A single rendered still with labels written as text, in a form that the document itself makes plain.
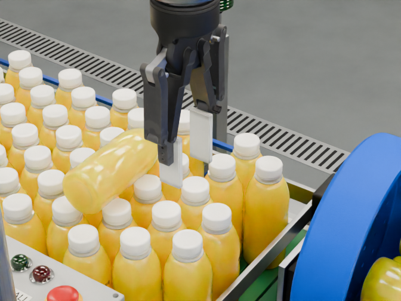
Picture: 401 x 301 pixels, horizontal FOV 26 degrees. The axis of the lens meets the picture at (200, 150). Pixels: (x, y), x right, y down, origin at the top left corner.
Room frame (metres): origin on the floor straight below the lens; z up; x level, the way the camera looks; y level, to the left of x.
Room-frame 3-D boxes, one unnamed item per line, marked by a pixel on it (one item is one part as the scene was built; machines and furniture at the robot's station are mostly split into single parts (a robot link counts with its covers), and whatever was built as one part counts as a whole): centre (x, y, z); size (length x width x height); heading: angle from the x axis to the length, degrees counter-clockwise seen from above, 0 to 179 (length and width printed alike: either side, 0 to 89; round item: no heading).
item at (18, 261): (0.78, 0.22, 1.11); 0.02 x 0.02 x 0.01
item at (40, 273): (0.76, 0.19, 1.11); 0.02 x 0.02 x 0.01
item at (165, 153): (0.81, 0.04, 1.25); 0.03 x 0.01 x 0.05; 145
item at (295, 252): (0.87, -0.14, 0.99); 0.10 x 0.02 x 0.12; 145
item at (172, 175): (0.83, 0.03, 1.22); 0.03 x 0.01 x 0.07; 55
